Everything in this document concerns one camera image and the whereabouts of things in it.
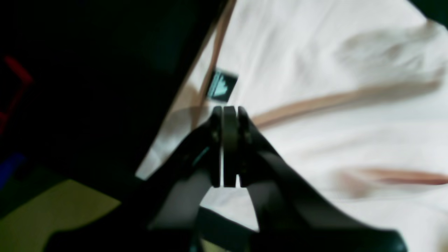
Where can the pink T-shirt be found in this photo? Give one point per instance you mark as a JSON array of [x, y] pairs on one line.
[[351, 93]]

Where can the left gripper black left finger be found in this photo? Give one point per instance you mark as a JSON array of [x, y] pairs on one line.
[[161, 215]]

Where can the black table cloth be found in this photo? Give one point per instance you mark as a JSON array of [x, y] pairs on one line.
[[106, 73]]

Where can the red and black clip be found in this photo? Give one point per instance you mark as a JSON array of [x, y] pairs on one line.
[[14, 81]]

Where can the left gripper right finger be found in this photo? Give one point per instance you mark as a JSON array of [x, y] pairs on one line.
[[292, 216]]

